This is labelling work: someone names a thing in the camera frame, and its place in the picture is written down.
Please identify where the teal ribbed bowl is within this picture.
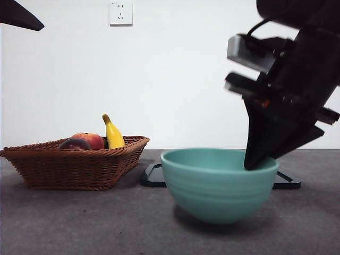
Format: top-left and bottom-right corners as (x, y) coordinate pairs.
(160, 148), (279, 224)

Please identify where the dark purple plum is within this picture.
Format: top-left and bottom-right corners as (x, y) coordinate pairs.
(58, 138), (91, 150)

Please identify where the black rectangular tray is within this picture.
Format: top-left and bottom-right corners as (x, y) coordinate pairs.
(140, 163), (302, 190)

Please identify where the yellow banana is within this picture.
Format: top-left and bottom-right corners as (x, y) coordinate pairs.
(101, 114), (126, 149)

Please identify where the red orange peach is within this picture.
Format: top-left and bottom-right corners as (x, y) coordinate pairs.
(71, 132), (105, 150)

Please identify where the brown wicker basket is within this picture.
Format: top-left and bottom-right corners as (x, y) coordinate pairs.
(0, 135), (150, 191)

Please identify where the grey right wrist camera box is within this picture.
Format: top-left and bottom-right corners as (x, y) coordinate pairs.
(227, 34), (276, 73)

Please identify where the white wall socket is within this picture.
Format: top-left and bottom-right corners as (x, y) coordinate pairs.
(109, 1), (133, 27)

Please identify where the black right camera cable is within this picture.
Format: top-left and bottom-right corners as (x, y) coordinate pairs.
(245, 18), (273, 38)

